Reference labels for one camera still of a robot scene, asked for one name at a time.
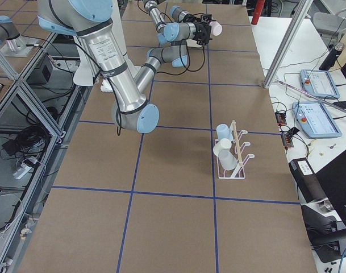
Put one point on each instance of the blue cup corner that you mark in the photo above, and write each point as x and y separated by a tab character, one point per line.
223	131

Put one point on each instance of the black power adapter box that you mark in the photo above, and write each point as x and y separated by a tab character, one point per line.
306	180

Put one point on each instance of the white wire cup rack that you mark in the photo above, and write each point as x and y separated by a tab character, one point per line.
237	150

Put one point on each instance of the grabber reach tool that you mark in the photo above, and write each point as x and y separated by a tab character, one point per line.
312	96

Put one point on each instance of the black monitor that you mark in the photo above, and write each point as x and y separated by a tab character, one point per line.
332	179

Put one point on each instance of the teach pendant tablet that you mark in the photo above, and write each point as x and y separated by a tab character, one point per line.
319	83
315	120

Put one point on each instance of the black water bottle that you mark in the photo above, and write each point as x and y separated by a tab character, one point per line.
332	57

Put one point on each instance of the black handheld device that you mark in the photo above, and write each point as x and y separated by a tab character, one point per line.
341	104

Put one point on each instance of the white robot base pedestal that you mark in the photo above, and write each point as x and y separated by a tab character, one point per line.
103	53

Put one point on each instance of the pink plastic cup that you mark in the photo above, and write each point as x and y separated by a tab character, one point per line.
216	28

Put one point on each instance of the aluminium frame post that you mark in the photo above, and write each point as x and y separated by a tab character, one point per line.
288	38

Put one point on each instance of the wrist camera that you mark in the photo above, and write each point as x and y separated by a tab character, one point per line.
206	18

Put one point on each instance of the white ikea cup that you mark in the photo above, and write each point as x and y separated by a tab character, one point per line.
223	144

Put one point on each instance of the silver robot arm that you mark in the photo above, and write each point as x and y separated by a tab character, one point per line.
92	23
172	20

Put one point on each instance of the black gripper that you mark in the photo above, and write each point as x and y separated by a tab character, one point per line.
200	30

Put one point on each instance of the far teach pendant tablet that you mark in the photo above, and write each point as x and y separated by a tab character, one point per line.
319	83

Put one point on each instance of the grey office chair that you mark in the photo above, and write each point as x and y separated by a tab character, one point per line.
328	24

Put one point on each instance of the near teach pendant tablet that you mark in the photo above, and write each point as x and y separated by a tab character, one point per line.
315	120

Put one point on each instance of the pale green plastic cup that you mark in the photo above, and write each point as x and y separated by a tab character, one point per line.
227	160

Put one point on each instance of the red cylinder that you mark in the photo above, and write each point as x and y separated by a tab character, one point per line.
257	12

